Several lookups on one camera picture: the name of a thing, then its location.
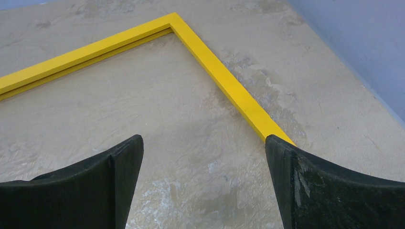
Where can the yellow picture frame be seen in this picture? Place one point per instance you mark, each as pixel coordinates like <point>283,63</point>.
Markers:
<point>28,78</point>

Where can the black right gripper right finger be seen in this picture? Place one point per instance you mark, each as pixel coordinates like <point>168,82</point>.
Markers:
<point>314,193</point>

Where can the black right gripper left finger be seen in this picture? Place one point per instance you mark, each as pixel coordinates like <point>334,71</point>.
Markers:
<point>95,193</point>

